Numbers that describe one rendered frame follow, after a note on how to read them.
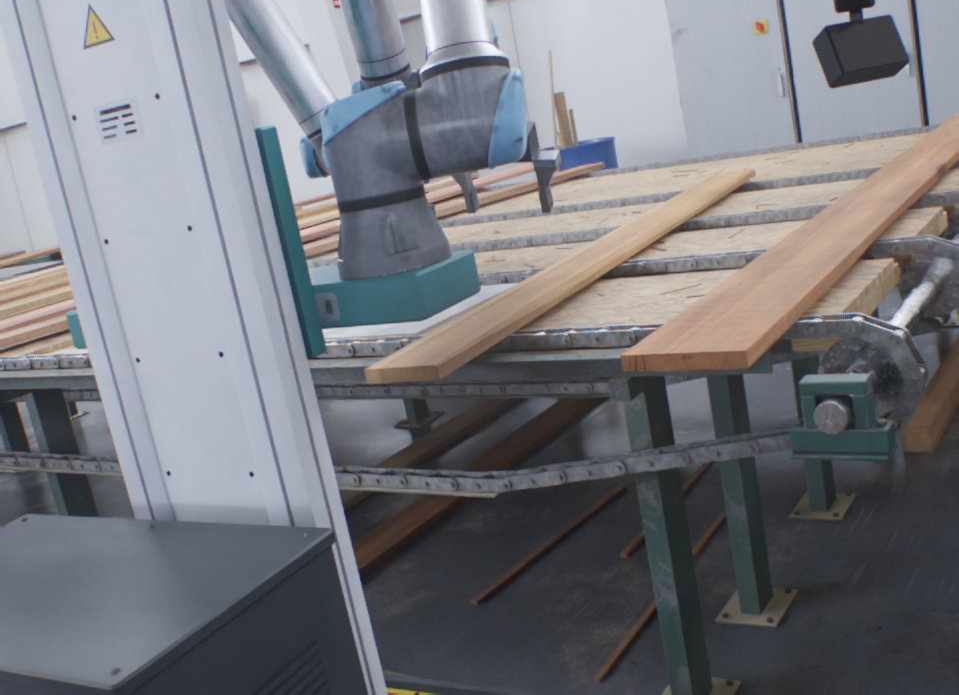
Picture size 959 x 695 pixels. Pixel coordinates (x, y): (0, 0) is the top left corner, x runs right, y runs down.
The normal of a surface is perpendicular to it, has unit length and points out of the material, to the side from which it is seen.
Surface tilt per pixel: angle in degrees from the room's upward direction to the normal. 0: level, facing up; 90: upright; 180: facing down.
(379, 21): 109
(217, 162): 90
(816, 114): 90
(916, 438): 90
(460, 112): 77
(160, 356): 90
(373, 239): 73
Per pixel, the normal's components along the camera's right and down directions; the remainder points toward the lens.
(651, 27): -0.58, 0.22
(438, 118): -0.12, -0.02
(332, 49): -0.49, 0.43
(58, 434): 0.83, -0.04
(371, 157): 0.01, 0.27
